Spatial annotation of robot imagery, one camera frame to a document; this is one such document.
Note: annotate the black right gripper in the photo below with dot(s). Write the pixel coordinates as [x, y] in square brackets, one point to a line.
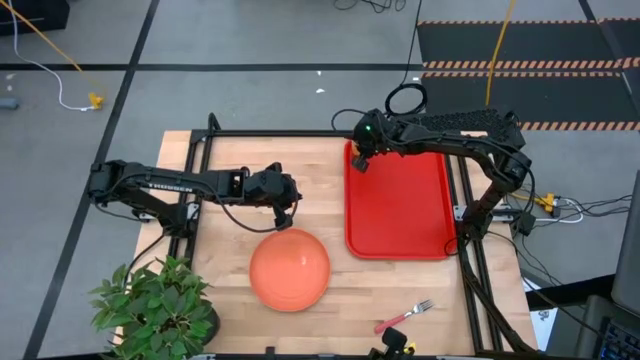
[377, 132]

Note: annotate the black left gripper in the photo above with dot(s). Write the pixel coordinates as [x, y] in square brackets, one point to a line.
[265, 187]

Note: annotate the orange plastic plate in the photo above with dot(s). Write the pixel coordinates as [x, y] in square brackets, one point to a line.
[290, 270]

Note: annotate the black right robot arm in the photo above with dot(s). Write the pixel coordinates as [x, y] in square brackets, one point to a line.
[450, 140]

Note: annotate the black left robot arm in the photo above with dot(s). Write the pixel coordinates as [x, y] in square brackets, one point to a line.
[165, 180]

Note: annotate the red plastic tray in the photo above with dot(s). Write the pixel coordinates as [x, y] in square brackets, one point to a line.
[400, 210]

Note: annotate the black device with yellow clip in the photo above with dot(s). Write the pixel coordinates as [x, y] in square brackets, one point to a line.
[395, 340]

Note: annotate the green potted plant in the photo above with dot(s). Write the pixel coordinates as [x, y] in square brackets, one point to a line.
[160, 310]

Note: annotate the black power brick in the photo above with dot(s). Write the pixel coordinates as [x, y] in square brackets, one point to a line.
[525, 223]

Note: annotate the black mat with hazard stripes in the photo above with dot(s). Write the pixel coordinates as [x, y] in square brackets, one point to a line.
[525, 45]

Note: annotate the white paper sheet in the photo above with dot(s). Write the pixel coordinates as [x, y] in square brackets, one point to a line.
[542, 320]

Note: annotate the grey monitor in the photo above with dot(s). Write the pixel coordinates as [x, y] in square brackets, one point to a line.
[629, 250]

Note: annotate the small grey floor object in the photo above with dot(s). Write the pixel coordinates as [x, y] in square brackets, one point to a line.
[8, 104]

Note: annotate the black box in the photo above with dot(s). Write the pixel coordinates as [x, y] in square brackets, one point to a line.
[30, 15]

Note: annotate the black metal table frame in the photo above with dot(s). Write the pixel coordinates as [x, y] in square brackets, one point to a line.
[275, 133]

